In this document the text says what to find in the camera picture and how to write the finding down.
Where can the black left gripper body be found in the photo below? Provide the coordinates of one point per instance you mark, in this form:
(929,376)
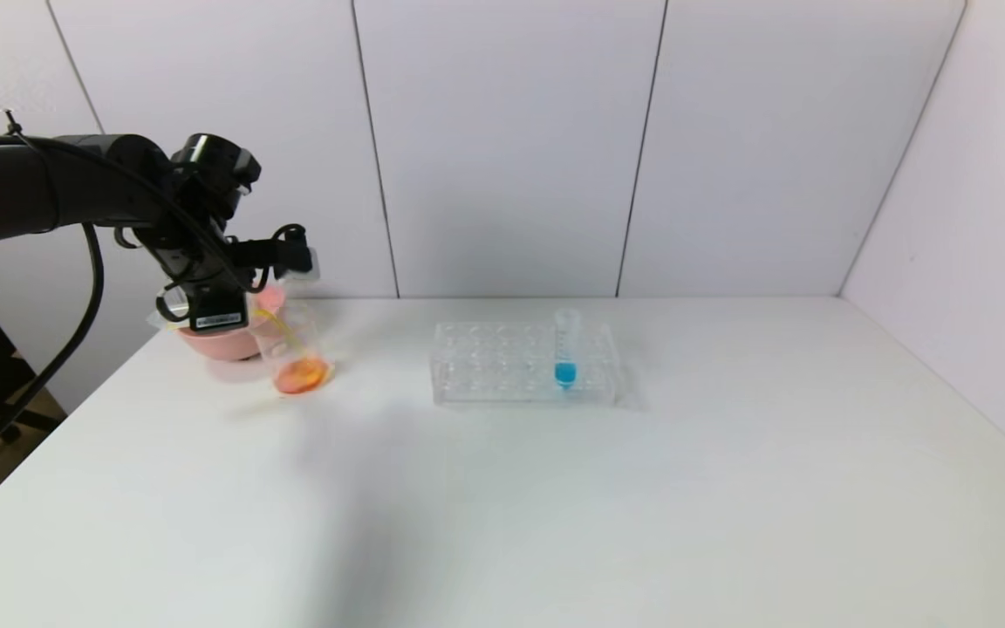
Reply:
(218,316)

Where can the clear plastic test tube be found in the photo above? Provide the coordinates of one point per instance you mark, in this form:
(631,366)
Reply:
(274,327)

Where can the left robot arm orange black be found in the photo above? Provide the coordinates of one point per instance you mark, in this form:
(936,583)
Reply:
(40,183)

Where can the clear glass beaker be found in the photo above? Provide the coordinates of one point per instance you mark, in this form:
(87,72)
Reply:
(302,375)

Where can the clear acrylic test tube rack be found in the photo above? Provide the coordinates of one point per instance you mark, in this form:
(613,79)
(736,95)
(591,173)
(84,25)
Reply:
(502,394)

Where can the test tube with blue liquid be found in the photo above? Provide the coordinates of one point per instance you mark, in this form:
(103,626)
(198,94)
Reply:
(564,373)

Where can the pink plastic bowl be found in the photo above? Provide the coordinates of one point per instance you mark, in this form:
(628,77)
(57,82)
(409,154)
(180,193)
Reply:
(223,344)

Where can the black office chair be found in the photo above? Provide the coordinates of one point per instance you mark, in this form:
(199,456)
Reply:
(5,392)

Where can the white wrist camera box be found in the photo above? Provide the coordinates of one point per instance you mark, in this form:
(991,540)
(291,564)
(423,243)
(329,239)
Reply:
(302,262)

